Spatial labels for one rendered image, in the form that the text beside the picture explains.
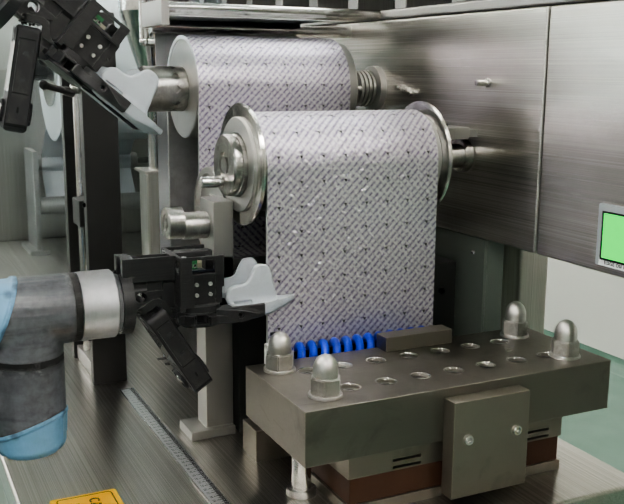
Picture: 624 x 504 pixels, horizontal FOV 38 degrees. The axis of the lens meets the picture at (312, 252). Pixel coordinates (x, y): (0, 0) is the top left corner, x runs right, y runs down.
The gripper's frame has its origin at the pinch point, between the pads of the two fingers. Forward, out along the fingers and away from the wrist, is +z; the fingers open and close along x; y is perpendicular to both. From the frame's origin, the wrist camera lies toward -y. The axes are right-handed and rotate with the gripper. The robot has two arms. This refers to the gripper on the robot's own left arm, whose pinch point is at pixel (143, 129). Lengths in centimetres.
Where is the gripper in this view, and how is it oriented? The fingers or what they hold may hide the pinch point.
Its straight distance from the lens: 107.9
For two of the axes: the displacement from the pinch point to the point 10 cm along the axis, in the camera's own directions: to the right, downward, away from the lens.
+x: -4.3, -1.9, 8.8
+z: 6.9, 5.6, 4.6
